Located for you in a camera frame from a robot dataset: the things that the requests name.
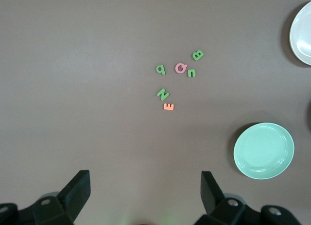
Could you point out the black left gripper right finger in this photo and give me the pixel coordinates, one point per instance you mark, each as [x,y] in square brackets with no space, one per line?
[211,195]

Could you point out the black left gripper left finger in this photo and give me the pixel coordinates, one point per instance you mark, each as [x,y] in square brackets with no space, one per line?
[73,193]

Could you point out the green capital letter N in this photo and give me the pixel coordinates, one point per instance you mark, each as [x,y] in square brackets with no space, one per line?
[162,94]

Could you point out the green lowercase letter n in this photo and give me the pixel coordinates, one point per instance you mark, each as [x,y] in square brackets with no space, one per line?
[188,74]

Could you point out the pink capital letter Q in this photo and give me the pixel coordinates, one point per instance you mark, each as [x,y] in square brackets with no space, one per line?
[176,68]

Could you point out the green lowercase letter b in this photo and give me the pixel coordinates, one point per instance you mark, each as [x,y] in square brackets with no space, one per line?
[163,70]

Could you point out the green capital letter B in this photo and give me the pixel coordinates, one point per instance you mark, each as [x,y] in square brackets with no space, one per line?
[198,55]

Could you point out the green plate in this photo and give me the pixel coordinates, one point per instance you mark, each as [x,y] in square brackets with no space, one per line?
[263,150]

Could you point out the orange capital letter E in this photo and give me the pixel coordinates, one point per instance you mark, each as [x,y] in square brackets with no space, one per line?
[168,109]

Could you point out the brown table mat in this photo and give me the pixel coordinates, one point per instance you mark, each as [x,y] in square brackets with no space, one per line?
[73,64]

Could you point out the beige pink plate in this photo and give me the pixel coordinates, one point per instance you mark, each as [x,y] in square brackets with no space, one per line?
[303,35]

